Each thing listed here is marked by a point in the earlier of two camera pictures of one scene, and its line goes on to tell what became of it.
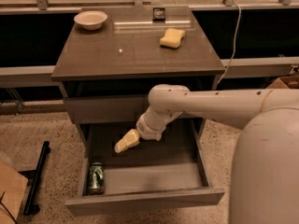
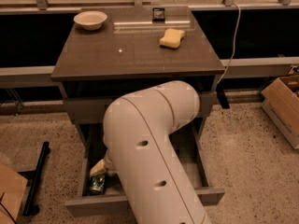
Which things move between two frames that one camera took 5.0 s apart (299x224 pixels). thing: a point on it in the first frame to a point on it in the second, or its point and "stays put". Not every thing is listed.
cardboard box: (13, 185) stays put
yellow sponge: (172, 38) stays put
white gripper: (145, 129) to (109, 162)
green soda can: (96, 178) stays put
